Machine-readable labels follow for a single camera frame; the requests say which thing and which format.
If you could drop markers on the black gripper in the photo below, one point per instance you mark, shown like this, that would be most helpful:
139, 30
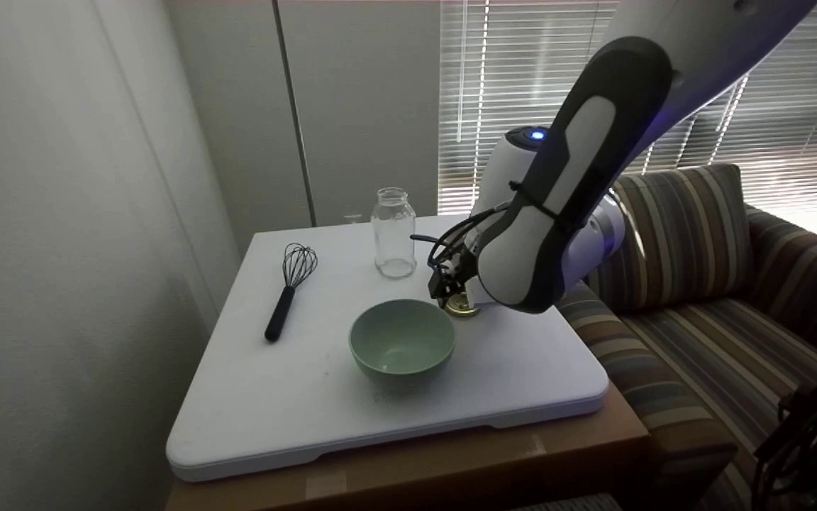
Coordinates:
450, 268

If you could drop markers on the gold metal lid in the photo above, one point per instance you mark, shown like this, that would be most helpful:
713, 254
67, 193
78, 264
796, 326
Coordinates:
464, 305

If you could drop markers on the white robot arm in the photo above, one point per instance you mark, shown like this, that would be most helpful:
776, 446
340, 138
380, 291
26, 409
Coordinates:
567, 159

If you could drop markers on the clear glass bottle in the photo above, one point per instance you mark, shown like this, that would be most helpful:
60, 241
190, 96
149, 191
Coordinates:
391, 235

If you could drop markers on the green bowl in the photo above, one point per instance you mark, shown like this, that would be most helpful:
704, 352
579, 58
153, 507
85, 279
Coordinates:
400, 342

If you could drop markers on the white window blinds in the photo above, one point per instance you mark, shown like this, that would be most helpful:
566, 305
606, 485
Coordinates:
522, 75

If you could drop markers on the striped cushion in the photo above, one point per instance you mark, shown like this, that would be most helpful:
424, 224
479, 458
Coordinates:
681, 235

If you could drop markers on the striped sofa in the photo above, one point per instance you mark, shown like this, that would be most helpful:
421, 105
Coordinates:
709, 369

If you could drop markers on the black tripod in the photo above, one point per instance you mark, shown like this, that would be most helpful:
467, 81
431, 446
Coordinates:
816, 436

